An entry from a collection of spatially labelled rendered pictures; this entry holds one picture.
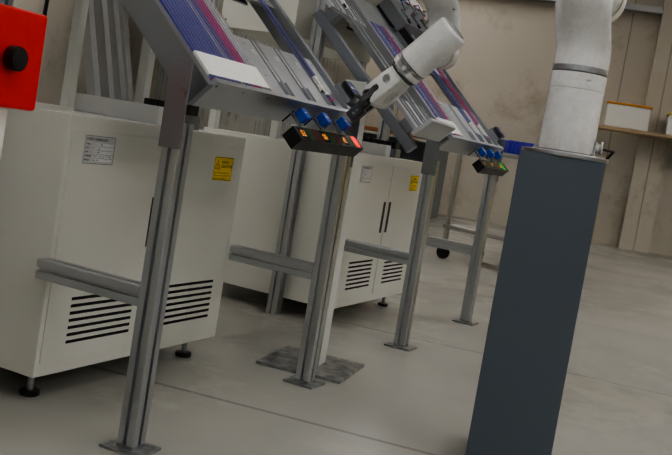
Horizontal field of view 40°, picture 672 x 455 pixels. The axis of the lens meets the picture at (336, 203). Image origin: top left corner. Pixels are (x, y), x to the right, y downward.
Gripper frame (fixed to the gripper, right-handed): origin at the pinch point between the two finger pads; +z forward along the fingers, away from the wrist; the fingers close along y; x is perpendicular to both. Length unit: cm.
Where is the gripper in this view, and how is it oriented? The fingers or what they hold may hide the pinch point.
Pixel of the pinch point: (356, 113)
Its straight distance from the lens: 226.3
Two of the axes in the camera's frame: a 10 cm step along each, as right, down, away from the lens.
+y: 4.3, 0.1, 9.0
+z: -7.3, 5.9, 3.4
